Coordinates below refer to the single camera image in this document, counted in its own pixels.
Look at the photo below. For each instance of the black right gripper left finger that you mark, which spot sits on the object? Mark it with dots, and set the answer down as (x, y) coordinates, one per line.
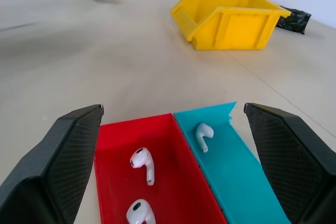
(39, 171)

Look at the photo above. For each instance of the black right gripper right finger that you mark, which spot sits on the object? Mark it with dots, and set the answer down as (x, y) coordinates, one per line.
(291, 161)

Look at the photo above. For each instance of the yellow plastic bin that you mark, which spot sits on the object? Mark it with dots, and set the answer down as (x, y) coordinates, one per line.
(228, 19)

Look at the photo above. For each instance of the teal plastic tray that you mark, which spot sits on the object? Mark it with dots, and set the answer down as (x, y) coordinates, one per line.
(233, 163)

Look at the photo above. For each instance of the red plastic tray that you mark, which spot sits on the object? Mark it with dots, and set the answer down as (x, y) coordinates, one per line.
(173, 161)

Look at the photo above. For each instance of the black plastic bag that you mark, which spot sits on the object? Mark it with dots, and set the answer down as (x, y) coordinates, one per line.
(292, 20)

